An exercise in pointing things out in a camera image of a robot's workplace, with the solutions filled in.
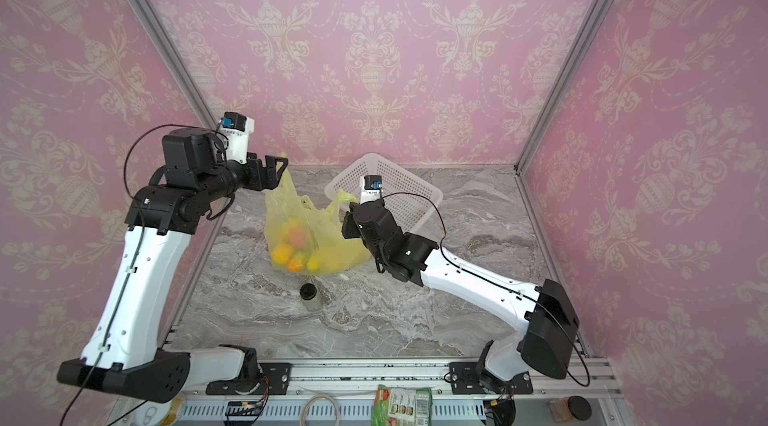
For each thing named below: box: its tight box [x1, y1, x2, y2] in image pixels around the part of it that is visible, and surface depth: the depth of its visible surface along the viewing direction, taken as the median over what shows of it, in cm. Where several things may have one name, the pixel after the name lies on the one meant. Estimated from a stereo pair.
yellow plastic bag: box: [265, 154, 372, 276], surface depth 87 cm
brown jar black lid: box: [549, 395, 592, 423], surface depth 64 cm
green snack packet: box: [371, 384, 433, 426], surface depth 71 cm
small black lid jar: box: [299, 283, 323, 312], surface depth 81 cm
